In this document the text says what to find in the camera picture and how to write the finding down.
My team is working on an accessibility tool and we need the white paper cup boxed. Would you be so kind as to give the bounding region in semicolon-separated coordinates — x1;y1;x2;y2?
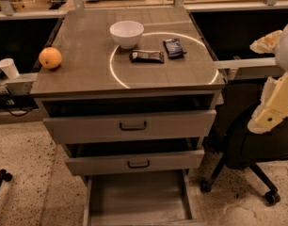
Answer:
0;58;19;79

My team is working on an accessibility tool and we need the black power adapter with cable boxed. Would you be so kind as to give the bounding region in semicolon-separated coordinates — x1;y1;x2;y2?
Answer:
0;89;37;117

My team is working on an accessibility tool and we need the white bowl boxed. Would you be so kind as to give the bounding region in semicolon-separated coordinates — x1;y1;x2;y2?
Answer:
109;21;144;49

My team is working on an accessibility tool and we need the black rxbar chocolate bar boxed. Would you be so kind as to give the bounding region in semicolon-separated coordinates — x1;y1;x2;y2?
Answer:
129;50;164;63

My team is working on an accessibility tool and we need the blue snack packet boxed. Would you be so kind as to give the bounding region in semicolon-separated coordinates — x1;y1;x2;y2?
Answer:
163;38;186;59

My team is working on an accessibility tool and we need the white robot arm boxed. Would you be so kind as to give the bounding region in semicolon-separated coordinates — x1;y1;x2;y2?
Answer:
248;25;288;134

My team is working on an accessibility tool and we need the middle drawer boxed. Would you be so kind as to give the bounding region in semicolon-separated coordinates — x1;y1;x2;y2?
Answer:
65;150;204;175

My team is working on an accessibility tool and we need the grey drawer cabinet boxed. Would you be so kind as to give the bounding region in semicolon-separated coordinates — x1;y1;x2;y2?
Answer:
29;7;227;226

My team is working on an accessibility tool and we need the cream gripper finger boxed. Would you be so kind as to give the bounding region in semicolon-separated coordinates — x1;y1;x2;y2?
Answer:
248;73;288;134
249;30;282;54

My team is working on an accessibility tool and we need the orange fruit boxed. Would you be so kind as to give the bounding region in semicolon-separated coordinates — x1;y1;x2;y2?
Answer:
39;47;62;69

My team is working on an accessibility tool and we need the black office chair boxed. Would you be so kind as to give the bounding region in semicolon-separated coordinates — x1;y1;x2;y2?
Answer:
200;79;288;205

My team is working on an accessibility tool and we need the top drawer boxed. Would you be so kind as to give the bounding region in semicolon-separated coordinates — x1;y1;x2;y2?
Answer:
43;110;216;144

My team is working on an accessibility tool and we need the aluminium frame rail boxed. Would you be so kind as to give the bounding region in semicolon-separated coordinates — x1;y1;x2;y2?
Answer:
214;57;284;81

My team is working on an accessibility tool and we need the bottom drawer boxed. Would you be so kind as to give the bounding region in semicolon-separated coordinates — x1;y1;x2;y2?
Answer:
83;169;196;226

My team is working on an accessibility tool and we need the black stand foot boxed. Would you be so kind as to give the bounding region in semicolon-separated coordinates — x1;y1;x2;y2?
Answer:
0;169;12;186

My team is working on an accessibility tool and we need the drawer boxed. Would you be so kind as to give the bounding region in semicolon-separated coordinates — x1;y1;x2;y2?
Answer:
65;150;204;175
43;110;216;144
83;169;196;226

